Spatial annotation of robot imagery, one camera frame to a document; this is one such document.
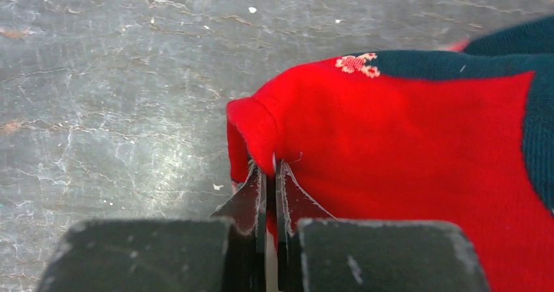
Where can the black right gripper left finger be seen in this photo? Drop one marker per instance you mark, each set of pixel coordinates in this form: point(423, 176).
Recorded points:
point(225, 252)

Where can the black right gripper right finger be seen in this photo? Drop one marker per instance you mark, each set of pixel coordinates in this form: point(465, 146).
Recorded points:
point(318, 252)

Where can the pink red patterned pillowcase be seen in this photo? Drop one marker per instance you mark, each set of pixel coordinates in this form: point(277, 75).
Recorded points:
point(463, 135)

